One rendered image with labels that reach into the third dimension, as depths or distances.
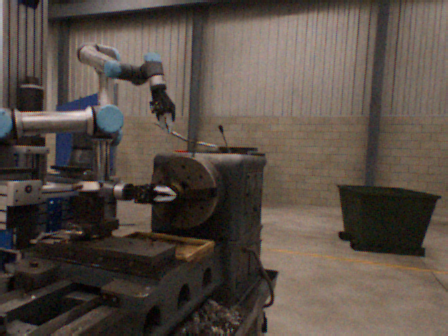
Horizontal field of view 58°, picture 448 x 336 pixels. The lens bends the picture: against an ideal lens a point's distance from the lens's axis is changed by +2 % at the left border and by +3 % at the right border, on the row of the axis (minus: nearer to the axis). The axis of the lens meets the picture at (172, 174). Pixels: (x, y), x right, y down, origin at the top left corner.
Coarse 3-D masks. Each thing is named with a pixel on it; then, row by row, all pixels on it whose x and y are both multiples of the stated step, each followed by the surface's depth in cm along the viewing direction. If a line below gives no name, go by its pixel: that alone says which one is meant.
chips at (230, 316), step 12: (204, 300) 177; (192, 312) 168; (204, 312) 161; (216, 312) 166; (228, 312) 174; (180, 324) 152; (192, 324) 155; (204, 324) 161; (216, 324) 156; (228, 324) 155; (240, 324) 164
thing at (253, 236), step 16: (240, 240) 181; (256, 240) 217; (224, 256) 179; (240, 256) 187; (224, 272) 179; (240, 272) 189; (256, 272) 222; (224, 288) 179; (240, 288) 190; (208, 304) 183; (240, 304) 187
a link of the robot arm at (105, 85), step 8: (104, 48) 208; (112, 48) 211; (112, 56) 210; (96, 72) 211; (104, 80) 209; (112, 80) 211; (104, 88) 209; (112, 88) 211; (104, 96) 209; (112, 96) 211; (104, 104) 208; (112, 104) 211; (120, 136) 211; (112, 144) 210
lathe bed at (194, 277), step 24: (216, 240) 177; (216, 264) 171; (48, 288) 109; (72, 288) 114; (96, 288) 125; (192, 288) 146; (24, 312) 98; (48, 312) 106; (72, 312) 94; (120, 312) 97; (144, 312) 112; (168, 312) 127
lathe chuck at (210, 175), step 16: (176, 160) 171; (192, 160) 167; (160, 176) 174; (192, 176) 168; (208, 176) 165; (160, 208) 175; (192, 208) 168; (208, 208) 165; (176, 224) 172; (192, 224) 168
